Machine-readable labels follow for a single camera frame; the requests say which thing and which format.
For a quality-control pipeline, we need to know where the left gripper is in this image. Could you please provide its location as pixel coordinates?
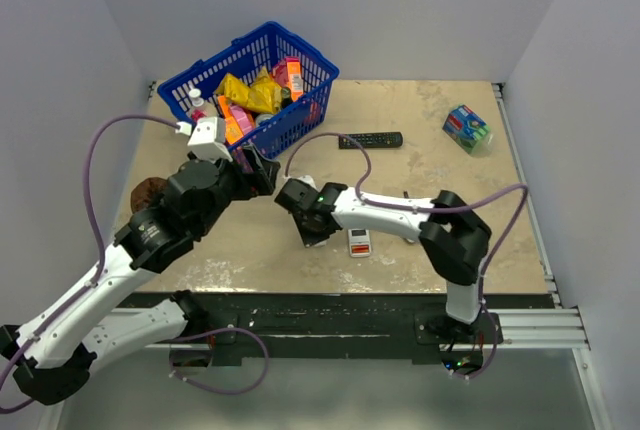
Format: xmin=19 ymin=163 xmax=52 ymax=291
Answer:
xmin=189 ymin=142 xmax=280 ymax=237

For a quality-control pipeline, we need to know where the white red remote control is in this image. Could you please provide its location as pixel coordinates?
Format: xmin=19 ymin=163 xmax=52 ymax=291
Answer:
xmin=347 ymin=229 xmax=372 ymax=258

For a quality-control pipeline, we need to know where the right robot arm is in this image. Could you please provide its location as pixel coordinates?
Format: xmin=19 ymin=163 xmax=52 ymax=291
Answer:
xmin=275 ymin=178 xmax=492 ymax=343

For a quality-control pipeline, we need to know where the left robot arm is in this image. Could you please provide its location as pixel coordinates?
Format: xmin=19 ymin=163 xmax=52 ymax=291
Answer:
xmin=1 ymin=145 xmax=280 ymax=405

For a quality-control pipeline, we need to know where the black TV remote control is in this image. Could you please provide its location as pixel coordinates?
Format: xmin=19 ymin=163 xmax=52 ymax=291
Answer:
xmin=338 ymin=132 xmax=404 ymax=150

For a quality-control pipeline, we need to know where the small orange box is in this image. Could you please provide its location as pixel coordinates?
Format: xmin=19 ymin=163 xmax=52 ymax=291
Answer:
xmin=224 ymin=117 xmax=244 ymax=145

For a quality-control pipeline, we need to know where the yellow snack bag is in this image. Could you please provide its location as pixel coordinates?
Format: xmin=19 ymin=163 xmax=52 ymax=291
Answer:
xmin=214 ymin=66 xmax=282 ymax=115

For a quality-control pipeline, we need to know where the white cap bottle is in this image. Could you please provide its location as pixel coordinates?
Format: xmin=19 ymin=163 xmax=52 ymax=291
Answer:
xmin=188 ymin=88 xmax=217 ymax=122

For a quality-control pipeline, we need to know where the blue plastic shopping basket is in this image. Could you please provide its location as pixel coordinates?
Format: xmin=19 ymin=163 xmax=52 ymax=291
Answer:
xmin=158 ymin=22 xmax=339 ymax=159

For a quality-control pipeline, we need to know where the orange pink box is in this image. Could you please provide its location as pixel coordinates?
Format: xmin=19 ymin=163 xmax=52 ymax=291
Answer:
xmin=272 ymin=56 xmax=304 ymax=101

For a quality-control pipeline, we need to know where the brown crumpled cloth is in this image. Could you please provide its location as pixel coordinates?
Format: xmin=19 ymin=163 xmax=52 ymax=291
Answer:
xmin=130 ymin=177 xmax=167 ymax=213

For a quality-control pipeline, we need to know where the blue green sponge pack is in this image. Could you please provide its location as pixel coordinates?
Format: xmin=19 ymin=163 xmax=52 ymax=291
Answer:
xmin=442 ymin=105 xmax=494 ymax=157

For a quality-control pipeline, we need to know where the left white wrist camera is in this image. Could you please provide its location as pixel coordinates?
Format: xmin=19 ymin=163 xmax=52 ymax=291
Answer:
xmin=174 ymin=117 xmax=233 ymax=162

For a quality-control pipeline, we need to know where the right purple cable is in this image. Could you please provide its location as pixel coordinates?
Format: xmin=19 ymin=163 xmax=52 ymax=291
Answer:
xmin=284 ymin=132 xmax=530 ymax=311

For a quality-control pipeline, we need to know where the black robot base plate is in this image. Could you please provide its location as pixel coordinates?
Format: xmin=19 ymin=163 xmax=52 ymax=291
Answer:
xmin=114 ymin=291 xmax=556 ymax=367

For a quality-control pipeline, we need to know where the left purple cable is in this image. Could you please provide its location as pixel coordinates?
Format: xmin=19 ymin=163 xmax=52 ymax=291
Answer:
xmin=0 ymin=114 xmax=184 ymax=412

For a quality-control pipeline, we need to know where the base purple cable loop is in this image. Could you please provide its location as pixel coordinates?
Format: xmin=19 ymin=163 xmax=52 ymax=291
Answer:
xmin=168 ymin=325 xmax=271 ymax=394

